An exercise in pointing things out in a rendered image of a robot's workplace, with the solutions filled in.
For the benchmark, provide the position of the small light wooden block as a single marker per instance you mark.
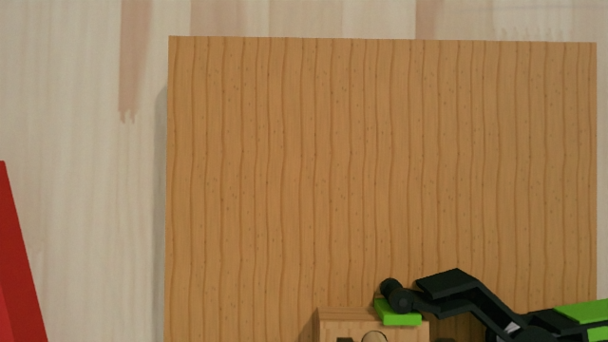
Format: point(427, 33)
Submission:
point(355, 322)

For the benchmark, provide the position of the light wooden dowel pin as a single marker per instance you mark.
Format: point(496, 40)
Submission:
point(374, 336)

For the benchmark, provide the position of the red open tray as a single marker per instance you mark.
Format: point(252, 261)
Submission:
point(20, 314)

